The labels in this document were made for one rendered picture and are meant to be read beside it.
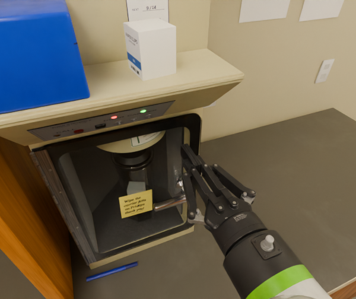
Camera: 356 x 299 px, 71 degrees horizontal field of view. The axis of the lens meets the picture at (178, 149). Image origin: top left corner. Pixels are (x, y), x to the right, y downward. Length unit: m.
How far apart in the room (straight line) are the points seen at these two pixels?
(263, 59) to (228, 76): 0.80
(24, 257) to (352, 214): 0.95
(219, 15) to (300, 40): 0.42
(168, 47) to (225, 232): 0.26
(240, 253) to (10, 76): 0.33
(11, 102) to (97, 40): 0.15
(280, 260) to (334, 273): 0.55
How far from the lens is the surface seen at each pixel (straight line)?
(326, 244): 0.93
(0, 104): 0.32
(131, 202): 0.59
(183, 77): 0.35
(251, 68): 1.13
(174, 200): 0.56
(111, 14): 0.40
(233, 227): 0.37
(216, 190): 0.45
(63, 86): 0.30
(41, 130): 0.36
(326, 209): 1.02
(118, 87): 0.33
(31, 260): 0.55
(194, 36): 0.44
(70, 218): 0.59
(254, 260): 0.35
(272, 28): 1.12
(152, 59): 0.33
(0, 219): 0.46
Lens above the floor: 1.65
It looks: 40 degrees down
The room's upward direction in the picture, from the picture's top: straight up
